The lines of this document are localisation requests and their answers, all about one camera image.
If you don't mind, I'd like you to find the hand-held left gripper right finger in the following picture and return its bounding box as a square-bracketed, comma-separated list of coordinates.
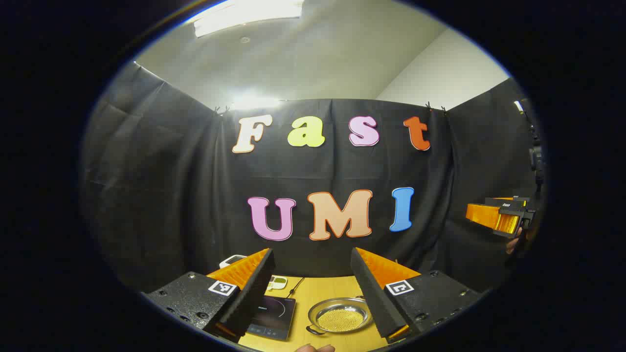
[351, 247, 482, 343]

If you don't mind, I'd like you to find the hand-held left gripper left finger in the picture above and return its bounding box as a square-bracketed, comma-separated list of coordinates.
[147, 248, 275, 342]

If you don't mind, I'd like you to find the black induction cooktop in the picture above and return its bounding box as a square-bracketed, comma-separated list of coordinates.
[246, 294, 297, 342]

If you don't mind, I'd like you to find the steel pot with black handles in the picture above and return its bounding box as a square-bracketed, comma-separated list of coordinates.
[307, 296, 375, 336]

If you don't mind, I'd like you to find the pile of yellow beans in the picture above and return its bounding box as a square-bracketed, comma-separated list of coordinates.
[318, 308, 366, 332]

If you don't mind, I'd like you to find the ceiling light panel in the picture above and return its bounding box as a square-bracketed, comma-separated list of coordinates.
[193, 0, 305, 39]

